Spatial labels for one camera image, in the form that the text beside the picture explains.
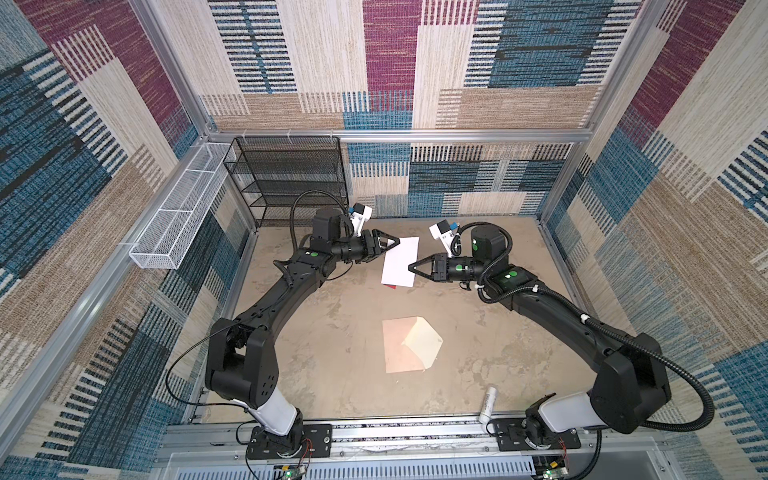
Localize pink red letter card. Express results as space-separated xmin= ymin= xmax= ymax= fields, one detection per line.
xmin=381 ymin=237 xmax=419 ymax=288

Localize white wire mesh basket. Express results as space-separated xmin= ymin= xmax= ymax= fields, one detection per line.
xmin=129 ymin=143 xmax=228 ymax=270

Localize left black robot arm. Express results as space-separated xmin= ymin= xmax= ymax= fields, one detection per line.
xmin=204 ymin=208 xmax=400 ymax=454

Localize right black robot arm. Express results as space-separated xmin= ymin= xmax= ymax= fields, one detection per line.
xmin=408 ymin=222 xmax=671 ymax=449

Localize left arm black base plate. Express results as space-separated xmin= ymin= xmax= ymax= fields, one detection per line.
xmin=245 ymin=423 xmax=333 ymax=461

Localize black wire mesh shelf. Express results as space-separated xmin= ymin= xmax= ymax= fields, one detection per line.
xmin=224 ymin=136 xmax=349 ymax=227

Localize aluminium mounting rail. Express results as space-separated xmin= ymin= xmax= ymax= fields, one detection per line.
xmin=150 ymin=412 xmax=679 ymax=479

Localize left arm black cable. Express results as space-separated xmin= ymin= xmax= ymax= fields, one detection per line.
xmin=164 ymin=189 xmax=355 ymax=480

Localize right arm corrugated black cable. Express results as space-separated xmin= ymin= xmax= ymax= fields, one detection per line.
xmin=449 ymin=221 xmax=716 ymax=480

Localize pale pink envelope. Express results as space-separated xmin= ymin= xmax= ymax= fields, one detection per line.
xmin=382 ymin=316 xmax=443 ymax=374

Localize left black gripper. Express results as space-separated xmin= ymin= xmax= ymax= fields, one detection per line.
xmin=329 ymin=230 xmax=397 ymax=265

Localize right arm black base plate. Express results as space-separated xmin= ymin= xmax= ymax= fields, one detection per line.
xmin=486 ymin=417 xmax=582 ymax=452

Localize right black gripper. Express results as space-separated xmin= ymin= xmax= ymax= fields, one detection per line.
xmin=408 ymin=253 xmax=488 ymax=283

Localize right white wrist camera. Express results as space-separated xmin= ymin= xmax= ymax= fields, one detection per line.
xmin=429 ymin=219 xmax=461 ymax=258

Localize white glue stick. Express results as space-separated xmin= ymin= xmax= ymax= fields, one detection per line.
xmin=478 ymin=385 xmax=498 ymax=426

